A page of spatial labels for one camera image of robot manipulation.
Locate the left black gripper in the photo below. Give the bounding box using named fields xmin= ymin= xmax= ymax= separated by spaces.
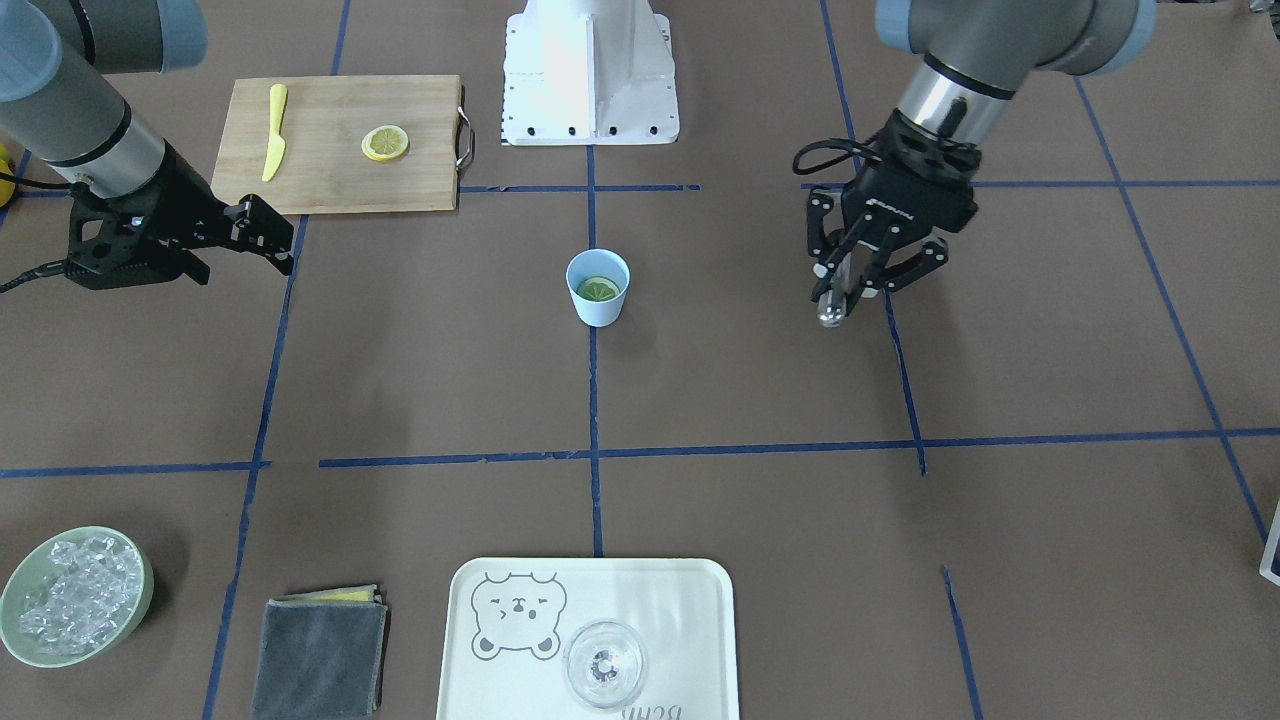
xmin=806 ymin=110 xmax=980 ymax=299

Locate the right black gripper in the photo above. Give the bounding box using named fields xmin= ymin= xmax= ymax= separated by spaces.
xmin=67 ymin=143 xmax=294 ymax=290

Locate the steel muddler black tip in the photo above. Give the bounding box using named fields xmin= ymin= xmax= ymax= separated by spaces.
xmin=815 ymin=242 xmax=860 ymax=328

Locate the light blue plastic cup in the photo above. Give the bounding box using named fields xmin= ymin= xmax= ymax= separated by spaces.
xmin=564 ymin=249 xmax=631 ymax=328

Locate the green lime slice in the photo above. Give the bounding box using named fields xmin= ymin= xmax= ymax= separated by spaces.
xmin=575 ymin=275 xmax=622 ymax=304

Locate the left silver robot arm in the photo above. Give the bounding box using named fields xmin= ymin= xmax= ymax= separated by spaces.
xmin=806 ymin=1 xmax=1157 ymax=327

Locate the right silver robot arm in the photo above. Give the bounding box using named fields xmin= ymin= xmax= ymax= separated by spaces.
xmin=1 ymin=1 xmax=294 ymax=291

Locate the yellow lemon slice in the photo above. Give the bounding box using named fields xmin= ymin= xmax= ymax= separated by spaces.
xmin=360 ymin=124 xmax=411 ymax=161

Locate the bamboo cutting board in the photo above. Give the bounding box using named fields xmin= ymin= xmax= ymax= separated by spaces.
xmin=210 ymin=76 xmax=468 ymax=215

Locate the yellow plastic knife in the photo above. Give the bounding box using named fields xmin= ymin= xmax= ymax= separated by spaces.
xmin=261 ymin=83 xmax=288 ymax=183

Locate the green bowl of ice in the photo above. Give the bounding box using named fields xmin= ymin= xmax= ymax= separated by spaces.
xmin=1 ymin=527 xmax=155 ymax=669

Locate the grey folded cloth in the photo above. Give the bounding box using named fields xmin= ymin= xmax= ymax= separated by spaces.
xmin=250 ymin=584 xmax=389 ymax=719

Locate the cream bear tray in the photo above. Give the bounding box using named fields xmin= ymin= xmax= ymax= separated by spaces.
xmin=436 ymin=557 xmax=740 ymax=719

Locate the clear wine glass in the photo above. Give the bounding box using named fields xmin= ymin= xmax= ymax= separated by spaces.
xmin=564 ymin=619 xmax=649 ymax=710

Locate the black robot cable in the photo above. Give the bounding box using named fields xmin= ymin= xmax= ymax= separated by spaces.
xmin=0 ymin=170 xmax=91 ymax=295

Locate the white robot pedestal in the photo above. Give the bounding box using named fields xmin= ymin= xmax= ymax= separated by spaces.
xmin=500 ymin=1 xmax=681 ymax=147

